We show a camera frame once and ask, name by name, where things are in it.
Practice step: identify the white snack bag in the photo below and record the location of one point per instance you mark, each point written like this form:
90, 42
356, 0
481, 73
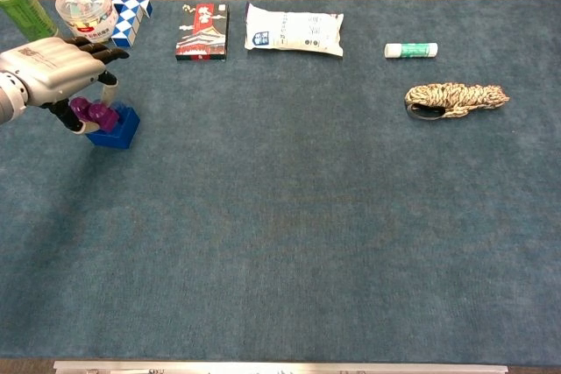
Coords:
293, 30

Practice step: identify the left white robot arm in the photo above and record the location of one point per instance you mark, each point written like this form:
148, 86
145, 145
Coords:
9, 98

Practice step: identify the blue toy brick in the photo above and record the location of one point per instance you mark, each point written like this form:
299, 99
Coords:
118, 135

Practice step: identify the blue white snake puzzle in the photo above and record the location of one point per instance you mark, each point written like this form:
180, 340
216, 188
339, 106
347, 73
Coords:
129, 19

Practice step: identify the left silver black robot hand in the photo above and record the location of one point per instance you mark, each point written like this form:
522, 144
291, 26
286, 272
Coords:
57, 67

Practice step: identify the black red printed box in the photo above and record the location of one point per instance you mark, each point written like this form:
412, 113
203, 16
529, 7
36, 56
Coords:
201, 34

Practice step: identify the aluminium profile rail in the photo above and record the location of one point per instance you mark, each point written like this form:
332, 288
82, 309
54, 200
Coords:
280, 368

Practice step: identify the purple toy brick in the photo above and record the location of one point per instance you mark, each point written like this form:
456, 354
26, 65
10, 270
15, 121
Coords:
103, 117

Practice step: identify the green drink can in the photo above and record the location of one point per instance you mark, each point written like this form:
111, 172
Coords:
26, 15

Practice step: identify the clear jar of binder clips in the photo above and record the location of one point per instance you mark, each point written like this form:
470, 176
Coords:
87, 12

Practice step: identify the green white glue stick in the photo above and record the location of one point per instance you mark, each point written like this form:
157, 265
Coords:
412, 50

